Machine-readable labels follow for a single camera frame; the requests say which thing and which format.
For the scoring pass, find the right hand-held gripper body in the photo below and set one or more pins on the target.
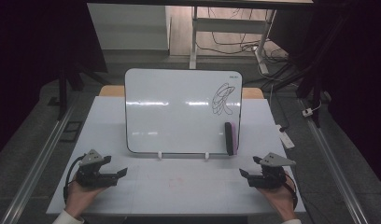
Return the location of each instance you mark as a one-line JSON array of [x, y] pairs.
[[268, 179]]

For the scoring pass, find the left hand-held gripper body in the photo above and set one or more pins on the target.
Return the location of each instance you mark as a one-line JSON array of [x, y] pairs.
[[91, 177]]

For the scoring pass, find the black and pink whiteboard eraser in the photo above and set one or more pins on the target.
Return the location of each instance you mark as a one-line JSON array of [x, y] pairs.
[[229, 138]]

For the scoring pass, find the white whiteboard with black rim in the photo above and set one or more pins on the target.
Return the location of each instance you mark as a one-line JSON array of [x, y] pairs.
[[173, 118]]

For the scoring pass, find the person's left hand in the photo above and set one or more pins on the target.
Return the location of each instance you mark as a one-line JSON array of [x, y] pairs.
[[81, 196]]

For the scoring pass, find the person's right hand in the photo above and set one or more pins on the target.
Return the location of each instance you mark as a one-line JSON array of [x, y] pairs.
[[280, 199]]

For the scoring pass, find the white tag on table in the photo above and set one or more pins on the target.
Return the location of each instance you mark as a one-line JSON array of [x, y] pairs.
[[285, 137]]

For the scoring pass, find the white whiteboard stand foot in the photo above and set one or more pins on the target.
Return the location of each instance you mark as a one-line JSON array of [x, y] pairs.
[[159, 155], [207, 155]]

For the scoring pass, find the black floor plate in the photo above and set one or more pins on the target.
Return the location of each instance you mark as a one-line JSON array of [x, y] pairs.
[[72, 131]]

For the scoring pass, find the wooden board under table top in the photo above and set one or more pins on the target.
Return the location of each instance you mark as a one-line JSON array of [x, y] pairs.
[[112, 91]]

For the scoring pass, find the small white plug adapter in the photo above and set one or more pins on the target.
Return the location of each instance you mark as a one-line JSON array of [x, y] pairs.
[[307, 112]]

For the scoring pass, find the black metal stand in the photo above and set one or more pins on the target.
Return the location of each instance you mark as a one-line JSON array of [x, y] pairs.
[[63, 90], [303, 84]]

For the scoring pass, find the dark curtain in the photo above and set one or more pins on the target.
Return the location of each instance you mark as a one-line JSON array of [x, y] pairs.
[[356, 62], [36, 46]]

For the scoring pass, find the white cabinet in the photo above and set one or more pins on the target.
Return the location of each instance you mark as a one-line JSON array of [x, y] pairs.
[[128, 26]]

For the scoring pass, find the aluminium rail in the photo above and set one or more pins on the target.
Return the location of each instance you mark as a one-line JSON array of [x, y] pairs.
[[36, 168], [335, 168]]

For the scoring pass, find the white desk frame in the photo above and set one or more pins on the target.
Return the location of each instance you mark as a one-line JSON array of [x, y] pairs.
[[229, 25]]

